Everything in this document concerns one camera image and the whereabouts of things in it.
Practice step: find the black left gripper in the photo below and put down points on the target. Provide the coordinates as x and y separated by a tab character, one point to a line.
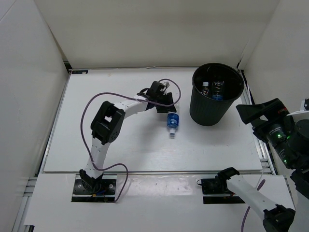
165	109

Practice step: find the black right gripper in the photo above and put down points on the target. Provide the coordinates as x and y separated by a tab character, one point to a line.
273	110

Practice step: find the blue label Pocari bottle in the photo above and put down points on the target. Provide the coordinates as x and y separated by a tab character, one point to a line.
172	123

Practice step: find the clear unlabelled plastic bottle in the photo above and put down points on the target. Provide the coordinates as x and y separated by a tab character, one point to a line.
205	89

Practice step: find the clear Aquafina water bottle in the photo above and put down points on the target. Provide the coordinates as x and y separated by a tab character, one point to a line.
217	90

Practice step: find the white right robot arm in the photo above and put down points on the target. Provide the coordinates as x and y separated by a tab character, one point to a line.
294	154

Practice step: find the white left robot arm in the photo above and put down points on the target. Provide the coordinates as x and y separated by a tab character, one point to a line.
107	123

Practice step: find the dark green ribbed bin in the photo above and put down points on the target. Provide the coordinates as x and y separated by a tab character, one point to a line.
204	110

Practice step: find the aluminium table edge rail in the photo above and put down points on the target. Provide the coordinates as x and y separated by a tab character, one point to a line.
246	98

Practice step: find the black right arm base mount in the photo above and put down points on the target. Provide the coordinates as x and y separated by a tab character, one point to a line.
215	191

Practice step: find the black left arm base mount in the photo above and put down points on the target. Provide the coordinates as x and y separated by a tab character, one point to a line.
104	193

